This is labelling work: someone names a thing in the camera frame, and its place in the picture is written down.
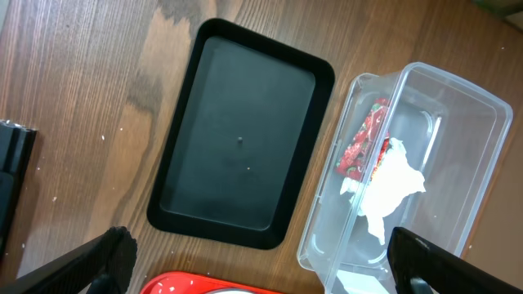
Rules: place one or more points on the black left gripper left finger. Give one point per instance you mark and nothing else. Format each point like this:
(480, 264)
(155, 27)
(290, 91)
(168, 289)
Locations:
(102, 265)

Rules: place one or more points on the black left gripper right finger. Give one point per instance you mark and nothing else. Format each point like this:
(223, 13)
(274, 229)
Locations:
(419, 266)

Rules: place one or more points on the white napkin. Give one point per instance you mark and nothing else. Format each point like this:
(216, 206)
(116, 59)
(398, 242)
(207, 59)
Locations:
(393, 180)

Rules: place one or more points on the red snack wrapper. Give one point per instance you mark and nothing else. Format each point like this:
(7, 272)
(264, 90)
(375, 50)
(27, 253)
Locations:
(351, 163)

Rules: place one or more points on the red plastic tray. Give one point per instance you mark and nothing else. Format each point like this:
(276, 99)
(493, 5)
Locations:
(178, 282)

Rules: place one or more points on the clear plastic bin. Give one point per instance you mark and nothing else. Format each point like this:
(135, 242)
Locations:
(453, 132)

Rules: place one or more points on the black tray bin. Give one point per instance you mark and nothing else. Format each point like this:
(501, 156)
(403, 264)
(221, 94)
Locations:
(242, 135)

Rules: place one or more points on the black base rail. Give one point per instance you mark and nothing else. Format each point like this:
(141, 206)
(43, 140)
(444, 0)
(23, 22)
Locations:
(17, 143)

